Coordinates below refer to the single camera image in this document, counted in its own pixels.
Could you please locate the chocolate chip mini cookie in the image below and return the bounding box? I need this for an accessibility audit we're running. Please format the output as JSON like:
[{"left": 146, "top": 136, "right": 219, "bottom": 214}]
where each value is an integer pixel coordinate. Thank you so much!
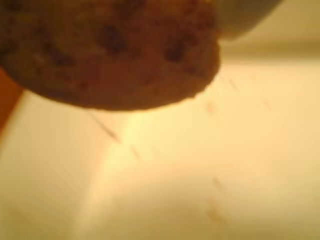
[{"left": 0, "top": 0, "right": 221, "bottom": 112}]

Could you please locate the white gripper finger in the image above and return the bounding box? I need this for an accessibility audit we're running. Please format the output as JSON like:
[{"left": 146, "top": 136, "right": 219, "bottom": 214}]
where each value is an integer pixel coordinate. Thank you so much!
[{"left": 211, "top": 0, "right": 285, "bottom": 44}]

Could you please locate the white cardboard box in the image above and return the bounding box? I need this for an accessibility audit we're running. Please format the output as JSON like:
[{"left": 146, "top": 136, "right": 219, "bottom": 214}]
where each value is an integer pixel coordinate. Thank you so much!
[{"left": 0, "top": 24, "right": 320, "bottom": 240}]

